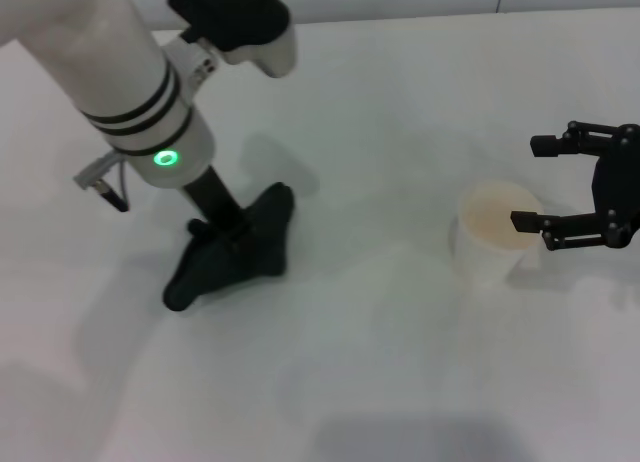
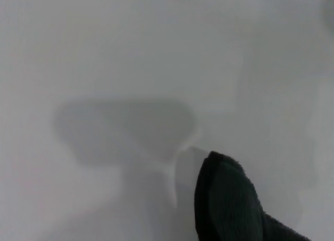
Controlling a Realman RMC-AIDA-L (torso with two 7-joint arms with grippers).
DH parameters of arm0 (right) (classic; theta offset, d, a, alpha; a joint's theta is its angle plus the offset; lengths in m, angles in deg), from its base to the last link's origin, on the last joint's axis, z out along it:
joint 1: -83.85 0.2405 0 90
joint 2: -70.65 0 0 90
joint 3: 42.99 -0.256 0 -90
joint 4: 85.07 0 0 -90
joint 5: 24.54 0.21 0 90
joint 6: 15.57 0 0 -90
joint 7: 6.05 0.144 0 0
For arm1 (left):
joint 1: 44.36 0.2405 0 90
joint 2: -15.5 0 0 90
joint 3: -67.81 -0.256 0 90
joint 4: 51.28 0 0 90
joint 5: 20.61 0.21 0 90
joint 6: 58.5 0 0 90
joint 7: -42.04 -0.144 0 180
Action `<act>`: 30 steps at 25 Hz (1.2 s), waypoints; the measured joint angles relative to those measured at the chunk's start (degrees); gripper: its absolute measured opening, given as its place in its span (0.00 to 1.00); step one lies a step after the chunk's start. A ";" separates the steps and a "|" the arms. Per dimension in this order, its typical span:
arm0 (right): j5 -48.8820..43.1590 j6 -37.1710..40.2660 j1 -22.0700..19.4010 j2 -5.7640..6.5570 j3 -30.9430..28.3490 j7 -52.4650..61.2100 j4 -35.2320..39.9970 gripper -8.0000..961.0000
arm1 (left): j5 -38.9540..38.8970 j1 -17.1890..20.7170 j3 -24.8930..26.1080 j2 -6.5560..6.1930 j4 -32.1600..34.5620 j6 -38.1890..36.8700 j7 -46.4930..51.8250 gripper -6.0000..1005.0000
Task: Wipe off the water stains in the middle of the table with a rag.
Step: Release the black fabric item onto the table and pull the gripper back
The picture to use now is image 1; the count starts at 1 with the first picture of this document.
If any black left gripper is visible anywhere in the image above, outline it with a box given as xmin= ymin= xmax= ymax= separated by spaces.
xmin=181 ymin=165 xmax=252 ymax=237

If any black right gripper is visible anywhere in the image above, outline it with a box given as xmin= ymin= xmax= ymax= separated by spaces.
xmin=510 ymin=121 xmax=640 ymax=253

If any dark cleaning rag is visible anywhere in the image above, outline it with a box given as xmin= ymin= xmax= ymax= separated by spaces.
xmin=162 ymin=181 xmax=296 ymax=313

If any white paper cup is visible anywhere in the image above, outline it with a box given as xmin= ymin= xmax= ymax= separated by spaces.
xmin=452 ymin=180 xmax=544 ymax=288

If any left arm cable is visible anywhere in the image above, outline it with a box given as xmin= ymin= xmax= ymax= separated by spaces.
xmin=73 ymin=151 xmax=131 ymax=213

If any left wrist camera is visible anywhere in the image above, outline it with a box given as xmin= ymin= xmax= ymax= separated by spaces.
xmin=167 ymin=0 xmax=299 ymax=79

